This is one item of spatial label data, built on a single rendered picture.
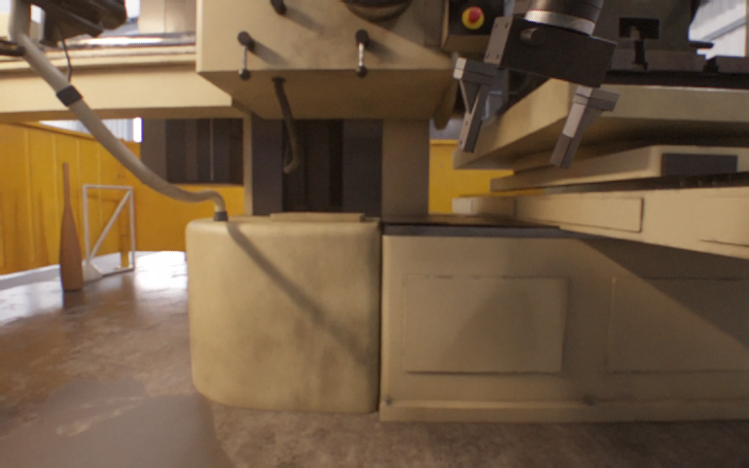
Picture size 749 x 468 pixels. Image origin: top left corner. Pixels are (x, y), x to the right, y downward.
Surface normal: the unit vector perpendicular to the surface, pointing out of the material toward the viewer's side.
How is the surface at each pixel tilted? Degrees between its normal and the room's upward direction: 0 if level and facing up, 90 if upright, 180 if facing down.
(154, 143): 90
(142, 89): 90
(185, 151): 90
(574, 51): 114
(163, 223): 90
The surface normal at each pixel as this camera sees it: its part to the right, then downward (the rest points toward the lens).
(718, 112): -0.03, 0.09
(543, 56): 0.08, 0.48
